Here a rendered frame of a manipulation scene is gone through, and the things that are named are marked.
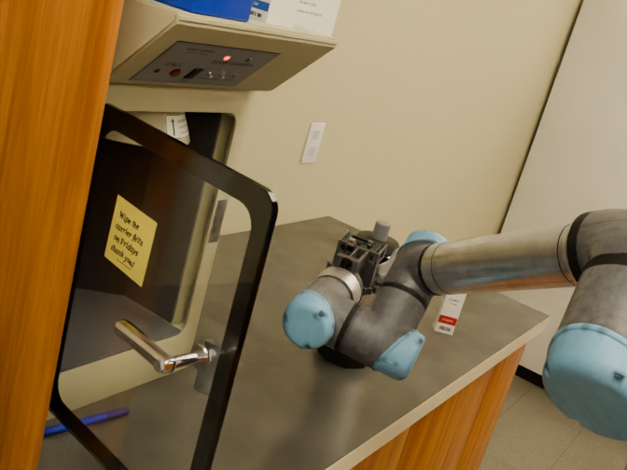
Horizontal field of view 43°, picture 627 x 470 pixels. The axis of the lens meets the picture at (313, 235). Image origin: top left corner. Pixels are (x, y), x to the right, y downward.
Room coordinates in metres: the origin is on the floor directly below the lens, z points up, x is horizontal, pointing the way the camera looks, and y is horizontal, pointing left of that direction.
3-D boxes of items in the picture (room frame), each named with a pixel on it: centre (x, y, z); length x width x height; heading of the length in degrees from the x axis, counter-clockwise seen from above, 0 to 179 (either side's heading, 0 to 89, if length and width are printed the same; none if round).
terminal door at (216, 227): (0.78, 0.16, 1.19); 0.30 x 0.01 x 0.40; 51
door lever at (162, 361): (0.71, 0.12, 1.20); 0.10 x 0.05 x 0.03; 51
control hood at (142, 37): (0.99, 0.17, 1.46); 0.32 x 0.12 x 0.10; 151
